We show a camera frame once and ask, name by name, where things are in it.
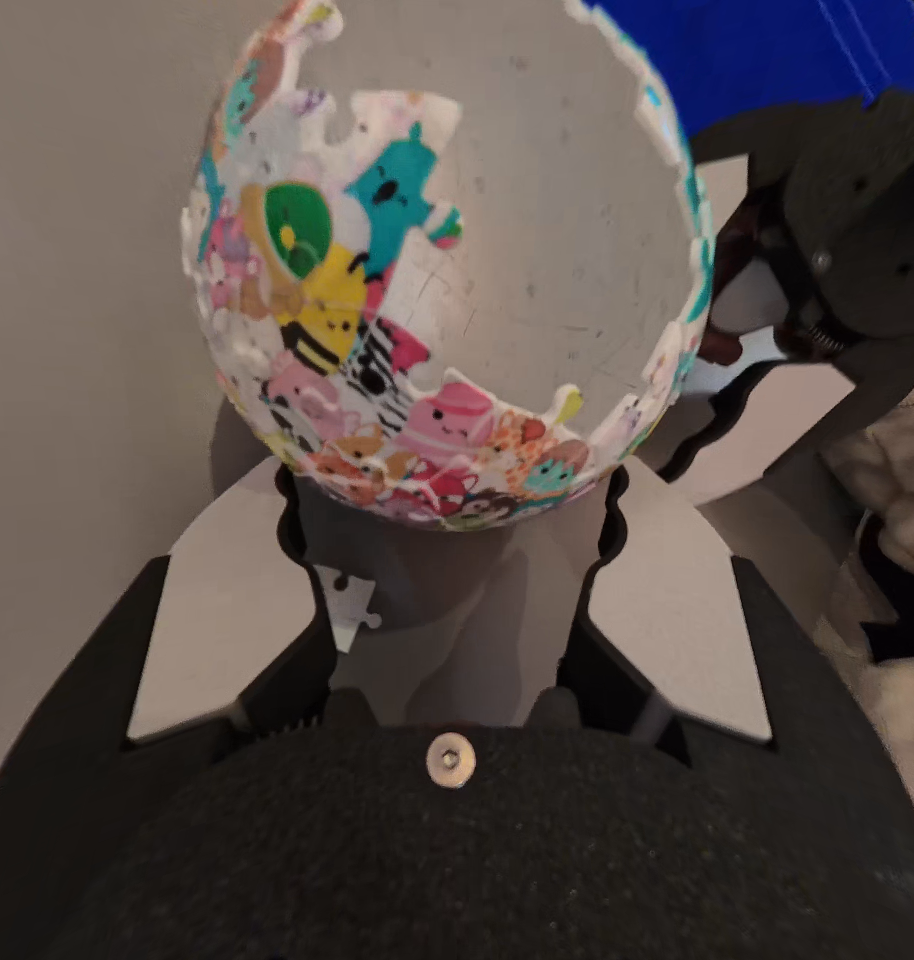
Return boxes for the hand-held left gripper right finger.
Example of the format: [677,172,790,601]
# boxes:
[556,459,776,750]

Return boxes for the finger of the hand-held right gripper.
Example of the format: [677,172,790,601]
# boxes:
[654,363,855,485]

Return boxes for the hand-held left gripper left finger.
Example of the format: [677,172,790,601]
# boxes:
[125,459,336,744]

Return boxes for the colourful puzzle ball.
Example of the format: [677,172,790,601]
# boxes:
[181,0,719,532]

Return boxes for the person's right forearm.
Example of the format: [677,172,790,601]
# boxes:
[820,393,914,590]

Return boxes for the grey-backed puzzle piece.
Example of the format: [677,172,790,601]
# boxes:
[313,564,384,655]

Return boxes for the stacked blue plastic bins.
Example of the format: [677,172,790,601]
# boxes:
[577,0,914,145]

